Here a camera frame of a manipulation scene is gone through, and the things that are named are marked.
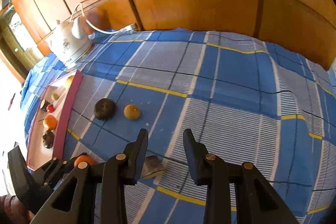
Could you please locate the yellow bell pepper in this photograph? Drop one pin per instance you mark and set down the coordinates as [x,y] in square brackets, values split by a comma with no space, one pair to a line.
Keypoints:
[68,82]

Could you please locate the blue plaid tablecloth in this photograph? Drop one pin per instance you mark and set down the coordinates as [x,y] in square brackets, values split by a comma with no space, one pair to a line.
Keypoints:
[244,99]

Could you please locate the pink white cardboard tray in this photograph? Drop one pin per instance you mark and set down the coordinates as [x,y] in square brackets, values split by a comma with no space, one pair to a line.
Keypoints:
[37,154]

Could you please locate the dark round mangosteen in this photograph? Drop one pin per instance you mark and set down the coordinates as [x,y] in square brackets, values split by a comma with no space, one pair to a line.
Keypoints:
[104,109]

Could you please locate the dark cylinder log slice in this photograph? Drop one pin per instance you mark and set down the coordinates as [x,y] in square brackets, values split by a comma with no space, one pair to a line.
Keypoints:
[44,104]

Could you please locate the person left hand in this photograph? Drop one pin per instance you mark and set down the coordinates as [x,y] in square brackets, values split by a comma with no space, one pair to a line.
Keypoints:
[13,211]

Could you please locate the brown bark wood chunk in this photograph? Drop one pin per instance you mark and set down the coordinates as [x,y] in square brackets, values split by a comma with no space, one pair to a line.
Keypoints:
[152,167]

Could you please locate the orange mandarin with stem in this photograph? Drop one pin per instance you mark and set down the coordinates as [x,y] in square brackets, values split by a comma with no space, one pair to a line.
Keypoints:
[49,122]

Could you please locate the white ceramic electric kettle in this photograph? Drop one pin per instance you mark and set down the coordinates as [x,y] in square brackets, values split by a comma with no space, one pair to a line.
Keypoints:
[69,42]

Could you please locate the wooden glass door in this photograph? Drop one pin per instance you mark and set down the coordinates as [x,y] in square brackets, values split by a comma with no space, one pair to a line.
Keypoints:
[19,52]

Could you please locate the small tan round fruit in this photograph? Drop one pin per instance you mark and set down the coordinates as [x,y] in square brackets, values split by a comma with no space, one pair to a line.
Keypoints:
[54,96]

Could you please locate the small red tomato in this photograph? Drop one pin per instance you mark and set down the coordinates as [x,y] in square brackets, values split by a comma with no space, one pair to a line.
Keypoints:
[50,108]

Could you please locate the dark wrinkled avocado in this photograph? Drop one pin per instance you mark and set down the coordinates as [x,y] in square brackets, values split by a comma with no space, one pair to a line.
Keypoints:
[48,139]

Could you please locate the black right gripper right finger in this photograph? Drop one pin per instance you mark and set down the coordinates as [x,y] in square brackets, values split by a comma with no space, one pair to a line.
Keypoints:
[256,199]

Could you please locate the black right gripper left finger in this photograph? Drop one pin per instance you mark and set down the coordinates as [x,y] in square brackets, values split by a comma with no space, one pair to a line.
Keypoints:
[74,200]

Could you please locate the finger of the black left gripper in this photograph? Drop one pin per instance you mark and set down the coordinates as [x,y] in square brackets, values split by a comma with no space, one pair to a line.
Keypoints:
[70,164]

